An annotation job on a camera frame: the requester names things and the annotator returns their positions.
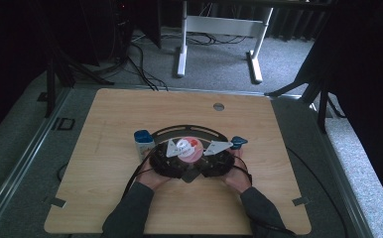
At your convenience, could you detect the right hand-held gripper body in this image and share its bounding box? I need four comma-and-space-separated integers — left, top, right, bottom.
198, 141, 236, 179

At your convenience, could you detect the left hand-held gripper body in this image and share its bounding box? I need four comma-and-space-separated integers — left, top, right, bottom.
149, 138, 188, 179

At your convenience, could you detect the pink jar with white lid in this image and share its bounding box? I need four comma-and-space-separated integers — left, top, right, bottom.
176, 136, 204, 164

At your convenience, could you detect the white bottle with blue cap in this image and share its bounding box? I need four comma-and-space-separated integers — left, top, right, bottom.
133, 129, 157, 162

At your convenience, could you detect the dark grey fan-shaped rack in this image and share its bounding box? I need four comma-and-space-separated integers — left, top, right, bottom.
150, 124, 229, 183

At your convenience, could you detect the person's left hand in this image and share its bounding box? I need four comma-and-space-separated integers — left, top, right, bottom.
135, 166, 173, 192

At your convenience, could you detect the person's right hand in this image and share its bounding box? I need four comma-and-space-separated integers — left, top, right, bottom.
219, 148, 253, 194

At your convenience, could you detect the grey tape strip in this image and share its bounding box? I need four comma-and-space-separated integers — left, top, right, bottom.
292, 196, 312, 207
44, 196, 66, 208

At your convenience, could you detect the black angled stand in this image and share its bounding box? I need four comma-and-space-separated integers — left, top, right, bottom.
264, 43, 346, 133

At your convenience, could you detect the black tripod stand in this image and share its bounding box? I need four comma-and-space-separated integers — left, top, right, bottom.
37, 43, 114, 118

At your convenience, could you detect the black computer tower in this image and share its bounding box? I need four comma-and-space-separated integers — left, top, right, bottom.
111, 0, 134, 62

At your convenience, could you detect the black upright panel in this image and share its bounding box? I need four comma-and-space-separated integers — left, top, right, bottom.
133, 0, 163, 49

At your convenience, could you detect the dark curtain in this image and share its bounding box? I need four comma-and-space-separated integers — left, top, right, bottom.
312, 0, 383, 216
0, 0, 49, 147

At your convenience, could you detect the left hand-held gripper cable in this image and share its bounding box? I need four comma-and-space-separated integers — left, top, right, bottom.
121, 148, 158, 199

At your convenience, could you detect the hand-held gripper cable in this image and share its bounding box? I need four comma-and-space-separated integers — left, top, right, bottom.
121, 148, 158, 199
232, 155, 297, 237

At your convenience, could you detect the right hand-held gripper cable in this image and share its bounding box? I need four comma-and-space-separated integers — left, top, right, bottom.
232, 155, 297, 237

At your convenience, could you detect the black floor cable bundle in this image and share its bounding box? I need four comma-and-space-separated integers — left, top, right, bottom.
126, 31, 247, 92

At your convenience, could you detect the long black floor cable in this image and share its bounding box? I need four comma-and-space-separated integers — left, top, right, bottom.
285, 147, 350, 238

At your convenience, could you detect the short black cable loop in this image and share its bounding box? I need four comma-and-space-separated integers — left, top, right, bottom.
56, 162, 69, 182

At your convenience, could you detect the metal frame rail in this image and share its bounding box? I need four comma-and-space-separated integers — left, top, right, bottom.
312, 102, 376, 238
0, 87, 71, 232

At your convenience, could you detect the white desk frame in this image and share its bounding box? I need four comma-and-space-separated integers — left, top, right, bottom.
176, 0, 275, 84

